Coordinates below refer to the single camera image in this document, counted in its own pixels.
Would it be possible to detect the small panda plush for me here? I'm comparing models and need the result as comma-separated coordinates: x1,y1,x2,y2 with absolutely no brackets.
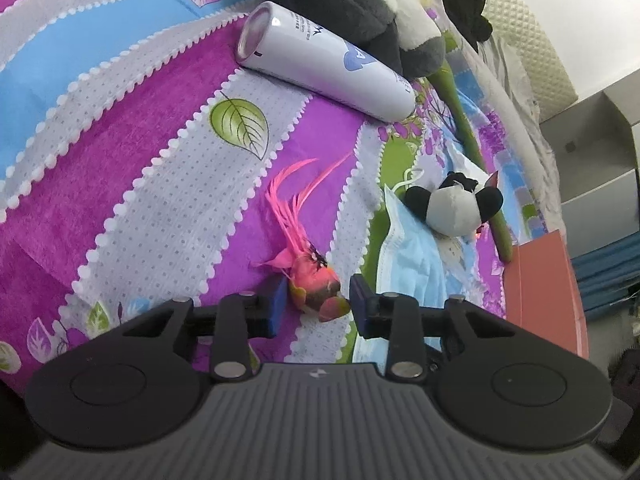
403,172,505,237

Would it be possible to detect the cream quilted headboard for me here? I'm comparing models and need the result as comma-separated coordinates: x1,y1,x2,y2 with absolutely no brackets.
474,0,579,122

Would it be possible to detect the blue curtain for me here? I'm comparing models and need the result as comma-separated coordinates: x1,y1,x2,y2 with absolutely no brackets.
570,239,640,322

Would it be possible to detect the grey white penguin plush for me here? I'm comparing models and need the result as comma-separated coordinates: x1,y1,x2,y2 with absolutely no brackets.
266,0,446,79

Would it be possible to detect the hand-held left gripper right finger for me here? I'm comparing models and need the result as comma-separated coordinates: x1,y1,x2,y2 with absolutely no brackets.
349,273,521,382

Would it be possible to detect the grey wardrobe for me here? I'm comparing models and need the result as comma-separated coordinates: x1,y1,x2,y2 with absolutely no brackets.
539,74,640,262

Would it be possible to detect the striped floral bedsheet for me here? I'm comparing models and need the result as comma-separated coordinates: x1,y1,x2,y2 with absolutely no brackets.
0,0,531,396

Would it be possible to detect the pink feathered bird toy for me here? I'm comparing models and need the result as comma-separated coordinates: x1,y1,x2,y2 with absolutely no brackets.
250,152,352,324

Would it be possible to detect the orange cardboard box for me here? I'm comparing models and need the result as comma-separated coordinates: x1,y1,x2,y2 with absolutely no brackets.
504,229,589,362

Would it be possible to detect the white spray bottle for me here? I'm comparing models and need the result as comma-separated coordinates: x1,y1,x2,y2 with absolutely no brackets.
234,0,417,124

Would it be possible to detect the blue face mask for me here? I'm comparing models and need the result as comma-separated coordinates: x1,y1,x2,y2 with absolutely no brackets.
375,185,449,367

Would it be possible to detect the grey duvet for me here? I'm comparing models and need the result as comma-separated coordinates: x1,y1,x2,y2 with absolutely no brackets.
444,34,562,233

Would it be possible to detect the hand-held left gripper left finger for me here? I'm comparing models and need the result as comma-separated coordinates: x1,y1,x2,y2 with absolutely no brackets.
120,277,289,381

